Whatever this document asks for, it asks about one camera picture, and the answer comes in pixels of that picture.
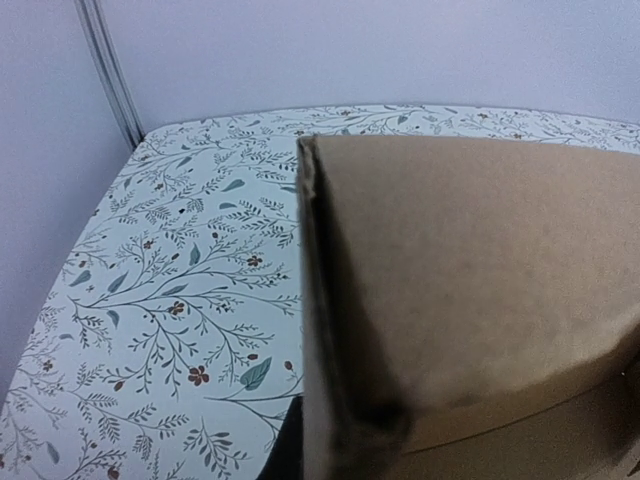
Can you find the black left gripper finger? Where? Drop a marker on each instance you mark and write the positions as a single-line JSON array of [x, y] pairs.
[[285, 461]]

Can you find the brown cardboard box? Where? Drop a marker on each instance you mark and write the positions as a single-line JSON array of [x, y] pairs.
[[471, 309]]

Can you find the floral patterned table mat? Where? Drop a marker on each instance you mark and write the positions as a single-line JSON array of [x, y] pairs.
[[169, 346]]

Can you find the left aluminium corner post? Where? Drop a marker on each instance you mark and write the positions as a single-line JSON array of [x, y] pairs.
[[102, 50]]

